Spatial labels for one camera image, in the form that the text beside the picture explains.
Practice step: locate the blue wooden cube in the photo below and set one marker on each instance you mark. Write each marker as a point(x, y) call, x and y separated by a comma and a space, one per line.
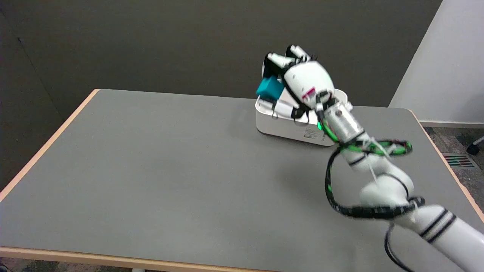
point(269, 89)

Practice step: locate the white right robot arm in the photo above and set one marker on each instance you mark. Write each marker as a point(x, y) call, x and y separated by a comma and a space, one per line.
point(393, 181)

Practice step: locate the floor vent grille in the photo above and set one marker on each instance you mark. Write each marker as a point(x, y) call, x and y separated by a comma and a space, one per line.
point(458, 161)

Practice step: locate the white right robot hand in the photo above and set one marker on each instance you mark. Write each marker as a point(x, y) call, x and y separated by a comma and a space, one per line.
point(307, 78)

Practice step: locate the white plastic box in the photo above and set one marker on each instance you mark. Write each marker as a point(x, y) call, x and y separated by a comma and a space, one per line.
point(291, 126)

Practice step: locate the black chair caster wheel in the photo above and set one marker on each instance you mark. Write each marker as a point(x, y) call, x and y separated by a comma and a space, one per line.
point(473, 148)

